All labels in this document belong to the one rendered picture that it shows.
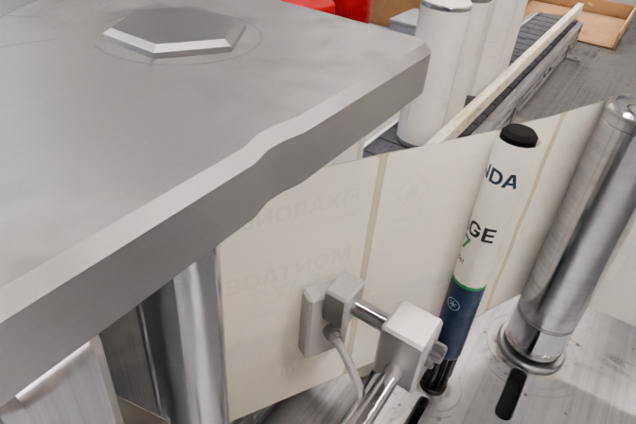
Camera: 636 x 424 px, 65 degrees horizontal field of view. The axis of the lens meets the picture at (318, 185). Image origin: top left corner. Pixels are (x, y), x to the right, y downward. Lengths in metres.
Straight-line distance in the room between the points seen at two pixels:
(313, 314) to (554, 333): 0.19
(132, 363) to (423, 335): 0.10
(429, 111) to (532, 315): 0.28
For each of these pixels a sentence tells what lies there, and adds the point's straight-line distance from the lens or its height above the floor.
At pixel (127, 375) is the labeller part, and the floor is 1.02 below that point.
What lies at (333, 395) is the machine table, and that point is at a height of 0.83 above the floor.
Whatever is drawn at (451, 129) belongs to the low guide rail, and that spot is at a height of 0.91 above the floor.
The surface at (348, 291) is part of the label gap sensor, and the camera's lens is 0.21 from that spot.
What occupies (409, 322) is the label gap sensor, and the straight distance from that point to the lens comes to 0.21.
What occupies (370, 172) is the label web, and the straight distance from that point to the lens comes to 0.20.
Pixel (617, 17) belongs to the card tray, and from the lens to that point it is 1.60.
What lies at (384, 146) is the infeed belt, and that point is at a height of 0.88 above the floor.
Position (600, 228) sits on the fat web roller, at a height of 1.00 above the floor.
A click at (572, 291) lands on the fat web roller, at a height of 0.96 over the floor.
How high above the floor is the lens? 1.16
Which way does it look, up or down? 35 degrees down
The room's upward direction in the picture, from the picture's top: 5 degrees clockwise
